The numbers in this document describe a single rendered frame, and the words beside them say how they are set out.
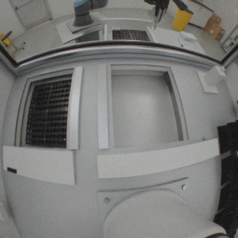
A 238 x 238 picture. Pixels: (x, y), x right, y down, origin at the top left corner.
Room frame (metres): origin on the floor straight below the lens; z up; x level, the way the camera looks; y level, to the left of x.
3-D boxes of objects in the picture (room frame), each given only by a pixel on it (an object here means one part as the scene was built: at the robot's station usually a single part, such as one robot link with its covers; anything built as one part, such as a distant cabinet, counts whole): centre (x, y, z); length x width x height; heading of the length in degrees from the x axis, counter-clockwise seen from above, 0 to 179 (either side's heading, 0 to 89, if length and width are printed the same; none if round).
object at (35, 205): (-0.14, -0.09, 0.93); 1.00 x 0.94 x 0.03; 101
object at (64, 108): (0.08, 0.24, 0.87); 0.22 x 0.18 x 0.06; 11
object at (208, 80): (0.26, -0.31, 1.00); 0.09 x 0.08 x 0.10; 11
